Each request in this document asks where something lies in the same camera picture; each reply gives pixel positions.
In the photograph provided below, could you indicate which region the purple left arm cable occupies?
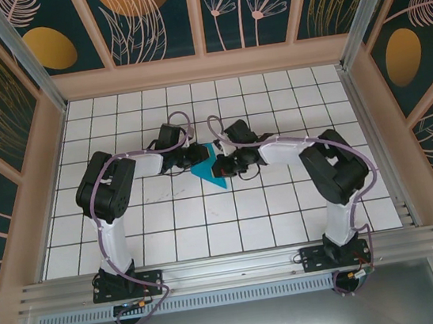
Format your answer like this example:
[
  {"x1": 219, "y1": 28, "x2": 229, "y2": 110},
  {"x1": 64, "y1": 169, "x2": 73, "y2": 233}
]
[{"x1": 78, "y1": 109, "x2": 222, "y2": 324}]

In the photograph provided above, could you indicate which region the blue paper sheet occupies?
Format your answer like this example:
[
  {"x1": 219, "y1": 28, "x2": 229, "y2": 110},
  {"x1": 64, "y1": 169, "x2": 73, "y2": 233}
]
[{"x1": 188, "y1": 140, "x2": 230, "y2": 195}]

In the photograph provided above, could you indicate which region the aluminium mounting rail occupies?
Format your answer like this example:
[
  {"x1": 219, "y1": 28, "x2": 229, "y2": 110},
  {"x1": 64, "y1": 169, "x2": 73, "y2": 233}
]
[{"x1": 14, "y1": 224, "x2": 433, "y2": 317}]

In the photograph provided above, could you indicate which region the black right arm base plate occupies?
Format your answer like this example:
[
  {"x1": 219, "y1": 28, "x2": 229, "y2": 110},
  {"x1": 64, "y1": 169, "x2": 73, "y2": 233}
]
[{"x1": 298, "y1": 237, "x2": 374, "y2": 276}]

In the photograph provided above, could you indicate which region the small circuit board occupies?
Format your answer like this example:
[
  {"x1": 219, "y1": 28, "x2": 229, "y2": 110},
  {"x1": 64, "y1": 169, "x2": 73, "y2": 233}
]
[
  {"x1": 111, "y1": 297, "x2": 156, "y2": 318},
  {"x1": 344, "y1": 264, "x2": 378, "y2": 285}
]

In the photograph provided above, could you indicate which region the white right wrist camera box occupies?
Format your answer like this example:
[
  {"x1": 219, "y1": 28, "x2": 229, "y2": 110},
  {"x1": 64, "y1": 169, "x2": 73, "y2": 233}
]
[{"x1": 215, "y1": 137, "x2": 239, "y2": 158}]

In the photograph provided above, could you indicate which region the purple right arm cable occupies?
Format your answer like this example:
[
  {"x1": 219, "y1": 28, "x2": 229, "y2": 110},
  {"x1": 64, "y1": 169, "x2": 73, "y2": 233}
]
[{"x1": 205, "y1": 94, "x2": 396, "y2": 313}]

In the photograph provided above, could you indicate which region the aluminium side rail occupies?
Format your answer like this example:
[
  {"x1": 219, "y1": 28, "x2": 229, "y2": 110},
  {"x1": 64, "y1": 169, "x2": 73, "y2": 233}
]
[{"x1": 334, "y1": 57, "x2": 424, "y2": 234}]

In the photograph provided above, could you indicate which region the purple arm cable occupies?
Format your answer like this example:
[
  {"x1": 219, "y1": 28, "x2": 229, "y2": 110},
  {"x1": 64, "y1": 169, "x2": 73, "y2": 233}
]
[
  {"x1": 205, "y1": 94, "x2": 396, "y2": 313},
  {"x1": 78, "y1": 109, "x2": 222, "y2": 324}
]

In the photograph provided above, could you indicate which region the grey slotted cable duct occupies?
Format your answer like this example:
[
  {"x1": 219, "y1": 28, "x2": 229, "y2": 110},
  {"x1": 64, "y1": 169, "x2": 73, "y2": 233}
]
[{"x1": 35, "y1": 273, "x2": 338, "y2": 324}]

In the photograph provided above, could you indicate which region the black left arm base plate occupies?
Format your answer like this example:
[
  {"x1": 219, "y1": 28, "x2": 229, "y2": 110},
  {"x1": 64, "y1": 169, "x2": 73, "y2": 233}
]
[{"x1": 90, "y1": 267, "x2": 167, "y2": 305}]

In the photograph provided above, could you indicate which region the aluminium frame post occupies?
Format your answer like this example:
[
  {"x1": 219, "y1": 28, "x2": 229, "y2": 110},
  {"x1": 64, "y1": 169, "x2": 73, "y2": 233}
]
[
  {"x1": 332, "y1": 0, "x2": 418, "y2": 71},
  {"x1": 0, "y1": 0, "x2": 69, "y2": 120}
]

